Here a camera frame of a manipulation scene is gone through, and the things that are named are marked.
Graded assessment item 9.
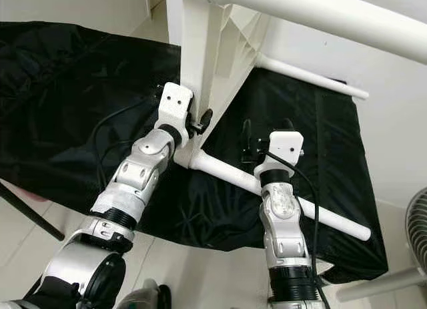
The white plastic table leg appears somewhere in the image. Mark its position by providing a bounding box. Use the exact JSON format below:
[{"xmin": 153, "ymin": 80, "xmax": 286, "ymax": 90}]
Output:
[
  {"xmin": 203, "ymin": 0, "xmax": 427, "ymax": 64},
  {"xmin": 177, "ymin": 147, "xmax": 372, "ymax": 242},
  {"xmin": 255, "ymin": 52, "xmax": 370, "ymax": 99}
]

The white plastic children table top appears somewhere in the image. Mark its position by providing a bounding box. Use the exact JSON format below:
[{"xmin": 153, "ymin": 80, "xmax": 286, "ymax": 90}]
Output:
[{"xmin": 173, "ymin": 0, "xmax": 264, "ymax": 170}]

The black table cloth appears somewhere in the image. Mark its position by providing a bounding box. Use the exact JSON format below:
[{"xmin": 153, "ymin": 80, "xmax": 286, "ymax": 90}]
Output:
[{"xmin": 0, "ymin": 21, "xmax": 389, "ymax": 284}]

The pink table with black legs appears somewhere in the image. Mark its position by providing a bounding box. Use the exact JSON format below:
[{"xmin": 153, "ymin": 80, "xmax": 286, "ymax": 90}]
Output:
[{"xmin": 0, "ymin": 181, "xmax": 341, "ymax": 283}]

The grey floor fan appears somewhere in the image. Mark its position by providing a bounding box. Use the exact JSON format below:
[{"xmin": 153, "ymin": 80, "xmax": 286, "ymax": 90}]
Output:
[{"xmin": 406, "ymin": 188, "xmax": 427, "ymax": 270}]

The grey left robot foot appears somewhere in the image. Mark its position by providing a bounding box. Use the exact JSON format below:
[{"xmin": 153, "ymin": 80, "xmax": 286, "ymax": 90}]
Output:
[{"xmin": 117, "ymin": 279, "xmax": 171, "ymax": 309}]

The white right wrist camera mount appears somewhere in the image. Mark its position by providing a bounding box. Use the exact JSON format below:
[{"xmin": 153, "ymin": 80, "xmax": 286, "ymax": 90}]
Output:
[{"xmin": 254, "ymin": 130, "xmax": 304, "ymax": 180}]

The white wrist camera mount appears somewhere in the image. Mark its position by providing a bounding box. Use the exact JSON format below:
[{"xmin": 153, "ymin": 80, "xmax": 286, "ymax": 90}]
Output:
[
  {"xmin": 155, "ymin": 82, "xmax": 194, "ymax": 136},
  {"xmin": 254, "ymin": 130, "xmax": 304, "ymax": 180}
]

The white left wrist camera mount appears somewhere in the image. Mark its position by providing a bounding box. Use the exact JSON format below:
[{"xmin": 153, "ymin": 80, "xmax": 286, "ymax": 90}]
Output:
[{"xmin": 155, "ymin": 82, "xmax": 194, "ymax": 136}]

